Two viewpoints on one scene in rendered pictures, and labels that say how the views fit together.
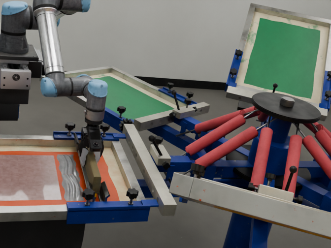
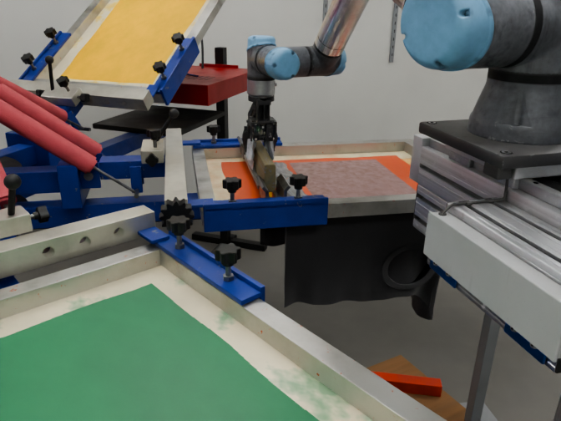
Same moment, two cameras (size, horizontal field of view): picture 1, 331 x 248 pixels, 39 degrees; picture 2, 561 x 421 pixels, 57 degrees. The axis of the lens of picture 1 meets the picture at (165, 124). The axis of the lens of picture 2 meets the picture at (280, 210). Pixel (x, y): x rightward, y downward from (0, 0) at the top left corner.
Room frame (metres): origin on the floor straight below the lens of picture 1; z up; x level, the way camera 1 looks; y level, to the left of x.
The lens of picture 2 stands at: (3.08, 0.58, 1.45)
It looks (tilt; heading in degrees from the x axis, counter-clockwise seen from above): 22 degrees down; 190
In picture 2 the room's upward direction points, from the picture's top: 1 degrees clockwise
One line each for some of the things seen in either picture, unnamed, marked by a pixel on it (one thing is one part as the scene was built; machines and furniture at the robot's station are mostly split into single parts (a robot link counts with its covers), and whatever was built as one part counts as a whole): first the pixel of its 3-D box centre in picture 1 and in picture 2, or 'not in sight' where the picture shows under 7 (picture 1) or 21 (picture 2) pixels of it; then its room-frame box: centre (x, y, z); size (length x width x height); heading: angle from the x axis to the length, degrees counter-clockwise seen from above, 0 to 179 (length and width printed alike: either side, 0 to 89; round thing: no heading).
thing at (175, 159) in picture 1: (170, 163); (133, 166); (1.81, -0.05, 1.02); 0.17 x 0.06 x 0.05; 112
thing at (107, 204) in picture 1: (108, 210); (237, 149); (1.43, 0.14, 0.98); 0.30 x 0.05 x 0.07; 112
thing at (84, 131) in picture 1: (91, 131); (261, 118); (1.71, 0.29, 1.15); 0.09 x 0.08 x 0.12; 21
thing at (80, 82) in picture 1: (82, 86); (283, 62); (1.77, 0.36, 1.30); 0.11 x 0.11 x 0.08; 35
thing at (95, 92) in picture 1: (96, 95); (261, 58); (1.70, 0.28, 1.31); 0.09 x 0.08 x 0.11; 35
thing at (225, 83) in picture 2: not in sight; (193, 83); (0.59, -0.30, 1.06); 0.61 x 0.46 x 0.12; 172
